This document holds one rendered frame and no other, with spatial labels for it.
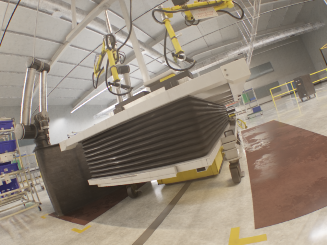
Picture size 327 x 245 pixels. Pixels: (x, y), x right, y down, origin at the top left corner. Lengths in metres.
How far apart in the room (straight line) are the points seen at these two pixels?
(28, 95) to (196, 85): 1.93
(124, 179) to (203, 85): 0.79
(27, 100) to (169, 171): 1.85
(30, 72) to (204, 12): 2.31
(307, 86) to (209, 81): 6.56
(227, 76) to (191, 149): 0.43
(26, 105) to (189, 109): 1.89
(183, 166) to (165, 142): 0.17
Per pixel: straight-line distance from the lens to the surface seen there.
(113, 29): 11.33
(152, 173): 1.01
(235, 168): 1.45
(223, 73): 0.84
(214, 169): 1.76
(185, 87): 0.88
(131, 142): 1.11
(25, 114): 2.23
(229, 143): 1.42
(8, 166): 2.99
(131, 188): 1.94
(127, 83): 3.04
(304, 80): 7.20
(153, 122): 1.00
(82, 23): 3.83
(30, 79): 2.28
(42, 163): 2.27
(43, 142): 2.33
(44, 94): 2.34
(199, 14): 2.28
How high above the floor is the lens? 0.62
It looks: 4 degrees up
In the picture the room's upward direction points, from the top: 18 degrees counter-clockwise
